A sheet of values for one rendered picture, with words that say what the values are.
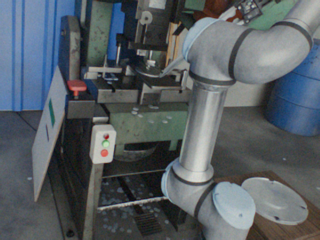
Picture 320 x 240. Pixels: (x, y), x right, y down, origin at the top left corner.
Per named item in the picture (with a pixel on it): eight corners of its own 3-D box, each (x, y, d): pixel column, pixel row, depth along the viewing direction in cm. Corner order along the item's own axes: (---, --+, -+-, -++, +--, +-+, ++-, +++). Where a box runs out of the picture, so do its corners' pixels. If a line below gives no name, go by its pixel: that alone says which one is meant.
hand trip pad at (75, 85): (85, 106, 111) (87, 86, 108) (68, 106, 108) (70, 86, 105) (81, 98, 117) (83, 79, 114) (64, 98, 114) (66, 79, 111)
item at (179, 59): (150, 87, 117) (148, 85, 117) (200, 48, 129) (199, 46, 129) (179, 57, 91) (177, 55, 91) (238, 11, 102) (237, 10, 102)
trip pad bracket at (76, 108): (91, 144, 119) (96, 98, 112) (64, 146, 115) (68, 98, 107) (87, 136, 124) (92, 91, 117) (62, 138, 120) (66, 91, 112)
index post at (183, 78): (185, 90, 143) (190, 70, 140) (180, 90, 142) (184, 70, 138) (182, 87, 145) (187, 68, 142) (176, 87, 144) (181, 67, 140)
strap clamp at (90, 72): (121, 79, 139) (124, 58, 135) (84, 79, 131) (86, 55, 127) (117, 75, 144) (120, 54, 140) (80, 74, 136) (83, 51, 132)
